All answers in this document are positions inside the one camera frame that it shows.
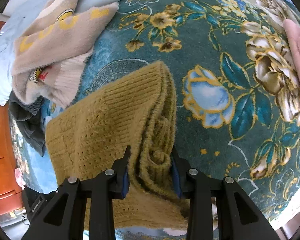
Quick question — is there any mustard yellow knit sweater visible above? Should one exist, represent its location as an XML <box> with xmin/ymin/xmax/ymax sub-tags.
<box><xmin>45</xmin><ymin>61</ymin><xmax>189</xmax><ymax>229</ymax></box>

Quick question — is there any teal floral blanket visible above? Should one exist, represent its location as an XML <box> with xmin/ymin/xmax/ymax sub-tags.
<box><xmin>9</xmin><ymin>0</ymin><xmax>300</xmax><ymax>240</ymax></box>

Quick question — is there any dark grey sweatshirt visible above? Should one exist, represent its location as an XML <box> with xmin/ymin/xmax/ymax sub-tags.
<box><xmin>8</xmin><ymin>91</ymin><xmax>46</xmax><ymax>157</ymax></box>

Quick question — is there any orange wooden bedside cabinet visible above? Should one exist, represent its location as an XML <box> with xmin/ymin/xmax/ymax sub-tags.
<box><xmin>0</xmin><ymin>21</ymin><xmax>24</xmax><ymax>218</ymax></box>

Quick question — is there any beige fluffy sweater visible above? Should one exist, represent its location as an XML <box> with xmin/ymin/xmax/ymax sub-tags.
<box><xmin>12</xmin><ymin>0</ymin><xmax>119</xmax><ymax>108</ymax></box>

